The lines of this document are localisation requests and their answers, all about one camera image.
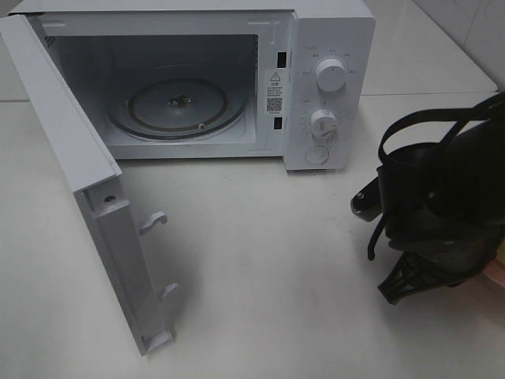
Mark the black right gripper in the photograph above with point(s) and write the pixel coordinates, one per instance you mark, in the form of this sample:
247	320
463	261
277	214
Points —
442	242

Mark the pink round plate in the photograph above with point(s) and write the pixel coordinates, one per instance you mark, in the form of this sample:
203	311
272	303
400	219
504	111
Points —
495	272

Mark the round white door button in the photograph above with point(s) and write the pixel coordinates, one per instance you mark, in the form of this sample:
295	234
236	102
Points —
317	155

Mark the white timer knob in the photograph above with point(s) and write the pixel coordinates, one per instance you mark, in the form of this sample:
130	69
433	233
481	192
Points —
323	124

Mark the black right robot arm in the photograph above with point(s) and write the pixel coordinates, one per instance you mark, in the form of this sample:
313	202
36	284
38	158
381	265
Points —
471	163

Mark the upper white power knob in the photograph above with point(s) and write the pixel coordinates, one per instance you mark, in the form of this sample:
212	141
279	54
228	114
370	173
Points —
330	74

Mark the white warning label sticker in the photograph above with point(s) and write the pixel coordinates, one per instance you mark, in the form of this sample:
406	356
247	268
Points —
274	91

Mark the white microwave oven body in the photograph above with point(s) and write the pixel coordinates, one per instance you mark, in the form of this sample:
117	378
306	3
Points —
102	48

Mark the glass microwave turntable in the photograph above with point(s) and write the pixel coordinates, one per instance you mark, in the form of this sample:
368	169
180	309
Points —
177	109

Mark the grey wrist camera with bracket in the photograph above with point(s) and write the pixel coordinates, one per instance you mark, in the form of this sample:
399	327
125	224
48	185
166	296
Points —
366	204

